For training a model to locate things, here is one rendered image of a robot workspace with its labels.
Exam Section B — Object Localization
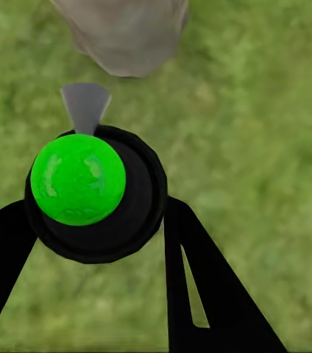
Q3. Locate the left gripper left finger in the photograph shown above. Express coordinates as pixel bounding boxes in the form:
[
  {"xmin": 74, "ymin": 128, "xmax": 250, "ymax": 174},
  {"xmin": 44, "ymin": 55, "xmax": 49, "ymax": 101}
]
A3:
[{"xmin": 0, "ymin": 200, "xmax": 38, "ymax": 313}]

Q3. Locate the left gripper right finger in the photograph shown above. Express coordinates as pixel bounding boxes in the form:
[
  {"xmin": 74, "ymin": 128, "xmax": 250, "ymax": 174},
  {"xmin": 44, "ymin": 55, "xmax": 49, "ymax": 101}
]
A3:
[{"xmin": 162, "ymin": 196, "xmax": 288, "ymax": 353}]

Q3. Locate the pesticide atomizer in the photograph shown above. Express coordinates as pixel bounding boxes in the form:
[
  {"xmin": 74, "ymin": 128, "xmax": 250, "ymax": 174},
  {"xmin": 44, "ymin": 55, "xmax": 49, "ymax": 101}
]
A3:
[{"xmin": 24, "ymin": 80, "xmax": 168, "ymax": 265}]

